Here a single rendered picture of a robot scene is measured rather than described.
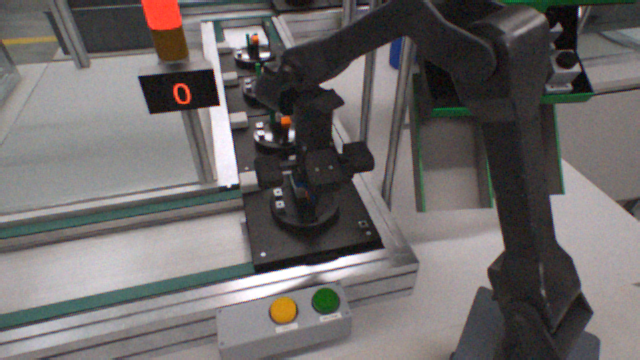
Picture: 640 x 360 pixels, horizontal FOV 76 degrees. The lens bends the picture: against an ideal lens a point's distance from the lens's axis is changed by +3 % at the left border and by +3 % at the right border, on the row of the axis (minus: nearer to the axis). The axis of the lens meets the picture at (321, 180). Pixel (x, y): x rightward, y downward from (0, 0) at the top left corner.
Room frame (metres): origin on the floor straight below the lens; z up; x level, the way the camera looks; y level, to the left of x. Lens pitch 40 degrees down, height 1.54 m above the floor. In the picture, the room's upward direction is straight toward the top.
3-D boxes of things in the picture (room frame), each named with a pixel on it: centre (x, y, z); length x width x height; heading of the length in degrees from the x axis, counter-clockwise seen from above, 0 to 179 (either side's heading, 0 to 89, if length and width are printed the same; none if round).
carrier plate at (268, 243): (0.59, 0.03, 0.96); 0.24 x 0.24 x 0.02; 15
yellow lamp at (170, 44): (0.65, 0.25, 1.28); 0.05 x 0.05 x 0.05
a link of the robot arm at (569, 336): (0.24, -0.24, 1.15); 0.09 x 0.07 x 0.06; 134
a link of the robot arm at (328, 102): (0.51, 0.01, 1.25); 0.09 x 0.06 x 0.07; 44
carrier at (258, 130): (0.83, 0.10, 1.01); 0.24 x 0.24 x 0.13; 15
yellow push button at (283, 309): (0.36, 0.06, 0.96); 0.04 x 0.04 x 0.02
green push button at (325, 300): (0.38, -0.01, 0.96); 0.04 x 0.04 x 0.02
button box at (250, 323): (0.36, 0.06, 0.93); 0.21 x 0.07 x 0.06; 105
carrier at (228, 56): (1.31, 0.22, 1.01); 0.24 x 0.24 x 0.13; 15
